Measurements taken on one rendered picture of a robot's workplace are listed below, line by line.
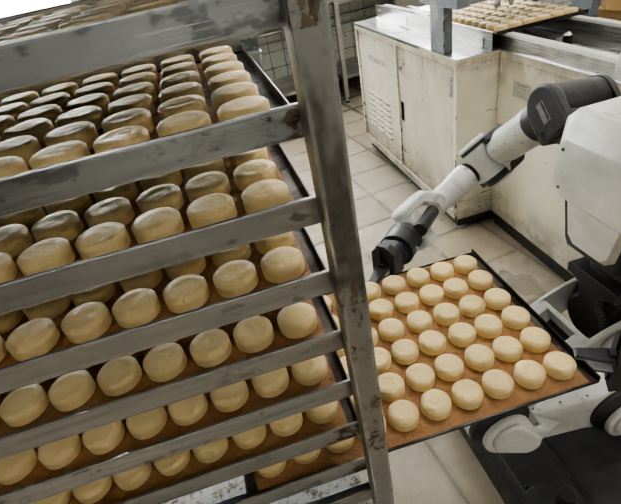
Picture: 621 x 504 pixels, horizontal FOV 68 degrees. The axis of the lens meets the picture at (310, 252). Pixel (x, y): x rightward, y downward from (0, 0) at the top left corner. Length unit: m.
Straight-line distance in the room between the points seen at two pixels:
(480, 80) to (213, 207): 1.77
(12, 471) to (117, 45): 0.54
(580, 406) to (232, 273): 0.98
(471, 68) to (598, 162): 1.25
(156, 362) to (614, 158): 0.76
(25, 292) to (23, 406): 0.20
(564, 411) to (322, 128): 1.04
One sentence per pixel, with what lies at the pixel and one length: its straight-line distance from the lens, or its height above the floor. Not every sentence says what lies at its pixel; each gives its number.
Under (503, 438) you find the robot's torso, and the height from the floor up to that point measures 0.42.
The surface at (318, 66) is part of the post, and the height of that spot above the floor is 1.28.
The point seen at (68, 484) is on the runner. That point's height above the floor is 0.87.
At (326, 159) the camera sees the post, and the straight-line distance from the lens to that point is 0.40.
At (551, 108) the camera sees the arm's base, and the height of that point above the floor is 0.99.
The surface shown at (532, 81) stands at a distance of 2.01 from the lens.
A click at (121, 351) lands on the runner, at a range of 0.53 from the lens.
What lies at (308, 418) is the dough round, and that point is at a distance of 0.74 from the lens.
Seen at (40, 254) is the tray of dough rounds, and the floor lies 1.15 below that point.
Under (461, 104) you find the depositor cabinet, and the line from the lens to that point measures 2.14.
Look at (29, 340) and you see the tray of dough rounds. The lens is 0.58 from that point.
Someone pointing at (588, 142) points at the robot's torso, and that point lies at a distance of 0.95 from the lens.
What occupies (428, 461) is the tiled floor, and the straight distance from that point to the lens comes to 1.58.
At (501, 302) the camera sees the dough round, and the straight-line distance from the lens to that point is 1.00.
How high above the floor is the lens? 1.36
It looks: 34 degrees down
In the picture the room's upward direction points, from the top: 12 degrees counter-clockwise
